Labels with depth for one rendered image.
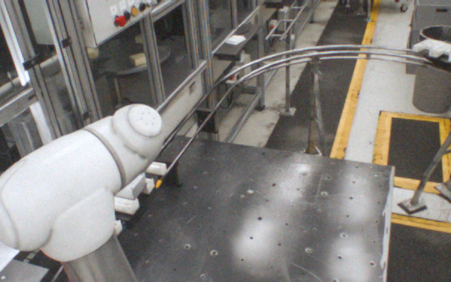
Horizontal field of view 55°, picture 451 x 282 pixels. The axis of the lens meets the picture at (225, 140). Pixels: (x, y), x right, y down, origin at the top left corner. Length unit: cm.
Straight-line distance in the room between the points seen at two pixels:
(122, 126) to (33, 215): 20
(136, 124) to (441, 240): 222
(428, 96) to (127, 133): 332
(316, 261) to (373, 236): 25
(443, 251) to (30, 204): 230
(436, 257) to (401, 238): 20
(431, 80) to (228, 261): 264
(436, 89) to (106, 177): 333
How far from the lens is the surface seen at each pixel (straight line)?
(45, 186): 71
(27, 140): 169
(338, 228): 171
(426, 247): 268
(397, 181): 309
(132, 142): 75
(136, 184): 157
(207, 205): 180
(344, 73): 449
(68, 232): 73
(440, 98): 389
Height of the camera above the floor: 186
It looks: 33 degrees down
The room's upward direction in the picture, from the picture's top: 5 degrees counter-clockwise
